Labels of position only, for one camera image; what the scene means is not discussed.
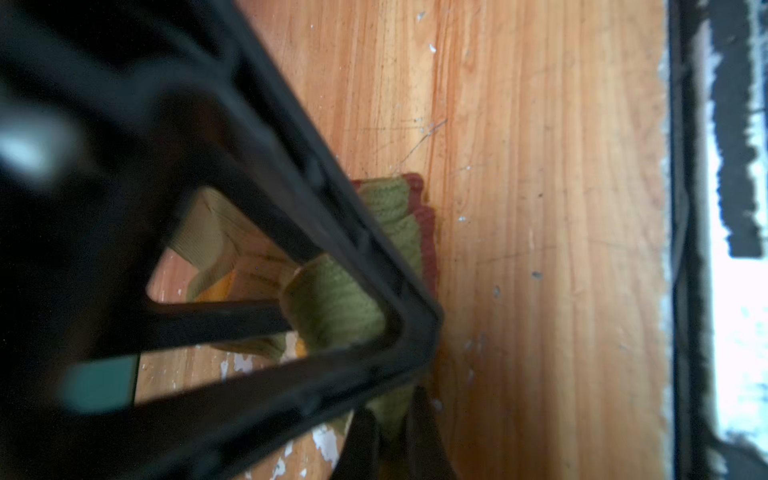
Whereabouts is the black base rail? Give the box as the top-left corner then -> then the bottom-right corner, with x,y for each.
668,1 -> 767,479

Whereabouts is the green striped sock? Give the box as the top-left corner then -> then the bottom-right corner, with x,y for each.
167,173 -> 439,445

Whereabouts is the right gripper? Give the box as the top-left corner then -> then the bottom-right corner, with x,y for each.
1,1 -> 198,479

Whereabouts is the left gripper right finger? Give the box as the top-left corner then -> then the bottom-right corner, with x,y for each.
405,386 -> 457,480

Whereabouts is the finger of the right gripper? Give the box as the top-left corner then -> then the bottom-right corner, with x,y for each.
132,1 -> 443,479

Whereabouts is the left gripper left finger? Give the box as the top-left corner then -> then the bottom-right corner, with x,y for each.
329,409 -> 380,480

